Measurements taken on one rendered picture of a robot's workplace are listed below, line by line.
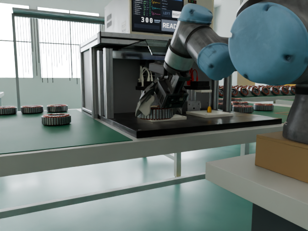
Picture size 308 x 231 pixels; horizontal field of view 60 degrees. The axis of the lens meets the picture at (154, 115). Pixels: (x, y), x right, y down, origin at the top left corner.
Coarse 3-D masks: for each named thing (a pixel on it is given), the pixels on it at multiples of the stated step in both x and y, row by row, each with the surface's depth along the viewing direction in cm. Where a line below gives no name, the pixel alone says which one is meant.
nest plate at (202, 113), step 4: (188, 112) 121; (192, 112) 119; (196, 112) 119; (200, 112) 119; (204, 112) 119; (212, 112) 119; (216, 112) 119; (220, 112) 119; (224, 112) 119; (228, 112) 119; (200, 116) 113; (204, 116) 110; (208, 116) 110; (212, 116) 111; (216, 116) 112; (220, 116) 113; (224, 116) 114
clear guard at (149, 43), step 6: (138, 42) 97; (144, 42) 96; (150, 42) 91; (156, 42) 92; (162, 42) 93; (120, 48) 115; (126, 48) 114; (132, 48) 114; (138, 48) 114; (144, 48) 114; (150, 48) 89; (156, 48) 90; (162, 48) 91; (156, 54) 88; (162, 54) 89
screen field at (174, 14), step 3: (162, 9) 118; (162, 12) 118; (165, 12) 119; (168, 12) 119; (171, 12) 120; (174, 12) 120; (177, 12) 121; (180, 12) 122; (162, 15) 118; (165, 15) 119; (168, 15) 119; (171, 15) 120; (174, 15) 121; (177, 15) 121
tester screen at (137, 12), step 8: (136, 0) 112; (144, 0) 114; (152, 0) 115; (160, 0) 117; (168, 0) 118; (176, 0) 120; (136, 8) 112; (144, 8) 114; (152, 8) 116; (160, 8) 117; (168, 8) 119; (176, 8) 121; (136, 16) 113; (144, 16) 114; (152, 16) 116; (160, 16) 118; (152, 24) 116; (160, 24) 118; (168, 32) 120
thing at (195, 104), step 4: (188, 100) 133; (192, 100) 132; (196, 100) 132; (184, 104) 131; (188, 104) 129; (192, 104) 130; (196, 104) 131; (184, 108) 131; (188, 108) 129; (192, 108) 130; (196, 108) 131
